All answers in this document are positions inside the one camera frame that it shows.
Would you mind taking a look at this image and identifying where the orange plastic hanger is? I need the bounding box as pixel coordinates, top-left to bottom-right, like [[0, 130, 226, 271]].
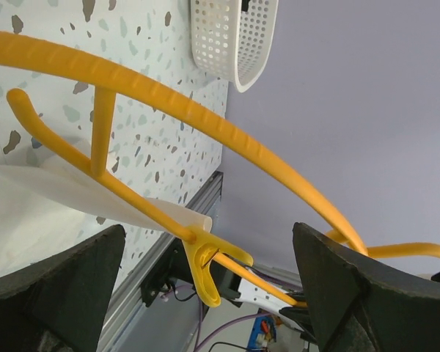
[[0, 32, 440, 306]]

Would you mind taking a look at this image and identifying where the white underwear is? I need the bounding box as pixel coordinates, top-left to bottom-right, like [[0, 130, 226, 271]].
[[0, 148, 221, 282]]

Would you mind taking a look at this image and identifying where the yellow clothespin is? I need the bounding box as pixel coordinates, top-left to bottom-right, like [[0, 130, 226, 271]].
[[182, 225, 254, 307]]

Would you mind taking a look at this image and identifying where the white laundry basket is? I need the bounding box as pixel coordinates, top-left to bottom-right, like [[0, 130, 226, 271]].
[[190, 0, 279, 92]]

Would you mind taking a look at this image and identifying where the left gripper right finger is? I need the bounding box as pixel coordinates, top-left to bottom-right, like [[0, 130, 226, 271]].
[[293, 223, 440, 351]]

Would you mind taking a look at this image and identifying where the aluminium mounting rail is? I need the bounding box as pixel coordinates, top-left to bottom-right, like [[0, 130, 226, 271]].
[[97, 171, 240, 351]]

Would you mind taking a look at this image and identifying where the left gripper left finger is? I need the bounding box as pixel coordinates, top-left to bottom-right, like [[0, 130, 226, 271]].
[[0, 224, 126, 351]]

